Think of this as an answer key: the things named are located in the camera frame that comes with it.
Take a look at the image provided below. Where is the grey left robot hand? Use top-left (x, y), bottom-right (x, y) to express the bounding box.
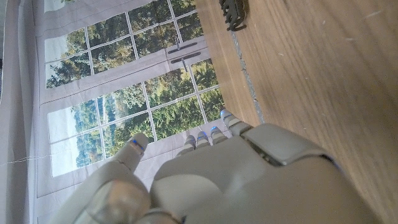
top-left (49, 108), bottom-right (383, 224)

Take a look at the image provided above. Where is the printed window backdrop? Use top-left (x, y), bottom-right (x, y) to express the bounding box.
top-left (30, 0), bottom-right (233, 224)

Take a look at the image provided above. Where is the black hair claw clip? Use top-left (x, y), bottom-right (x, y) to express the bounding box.
top-left (218, 0), bottom-right (249, 32)

